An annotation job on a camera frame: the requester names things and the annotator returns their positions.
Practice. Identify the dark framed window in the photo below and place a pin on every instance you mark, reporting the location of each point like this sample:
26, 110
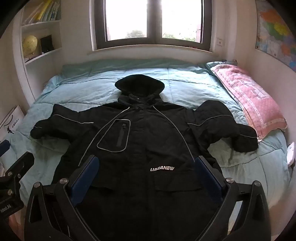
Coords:
152, 23

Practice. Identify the teal pillow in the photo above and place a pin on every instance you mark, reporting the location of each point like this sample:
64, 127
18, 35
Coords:
212, 65

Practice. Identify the yellow globe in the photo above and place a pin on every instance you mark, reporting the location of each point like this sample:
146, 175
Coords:
30, 44

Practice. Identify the black hooded jacket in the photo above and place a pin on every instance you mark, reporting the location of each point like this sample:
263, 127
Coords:
138, 139

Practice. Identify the row of books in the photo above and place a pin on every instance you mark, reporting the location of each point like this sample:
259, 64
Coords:
44, 11

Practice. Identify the white wall bookshelf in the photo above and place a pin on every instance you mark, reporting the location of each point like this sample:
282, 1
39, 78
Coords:
57, 34

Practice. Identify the white wall switch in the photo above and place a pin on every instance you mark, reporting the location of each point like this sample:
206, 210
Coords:
220, 42

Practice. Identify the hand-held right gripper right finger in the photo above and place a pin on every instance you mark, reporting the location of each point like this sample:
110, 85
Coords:
208, 179

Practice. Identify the colourful wall map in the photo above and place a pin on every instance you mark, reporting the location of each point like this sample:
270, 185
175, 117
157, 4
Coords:
275, 32

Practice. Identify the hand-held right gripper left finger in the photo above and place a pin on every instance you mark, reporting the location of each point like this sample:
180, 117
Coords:
85, 179

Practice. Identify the small white object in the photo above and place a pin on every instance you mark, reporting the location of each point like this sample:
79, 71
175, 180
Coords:
291, 153

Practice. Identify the pink quilted pillow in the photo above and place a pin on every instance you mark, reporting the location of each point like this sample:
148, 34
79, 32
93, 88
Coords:
252, 99

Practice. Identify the small black box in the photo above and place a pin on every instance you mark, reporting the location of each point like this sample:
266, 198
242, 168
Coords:
47, 43

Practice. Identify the light blue quilt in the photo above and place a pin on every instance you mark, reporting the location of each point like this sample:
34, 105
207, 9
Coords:
185, 78

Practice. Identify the white paper bag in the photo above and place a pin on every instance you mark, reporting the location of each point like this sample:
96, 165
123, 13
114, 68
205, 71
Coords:
11, 122

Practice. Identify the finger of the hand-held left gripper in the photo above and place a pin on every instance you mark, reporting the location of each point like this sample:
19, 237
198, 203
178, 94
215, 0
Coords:
19, 164
4, 147

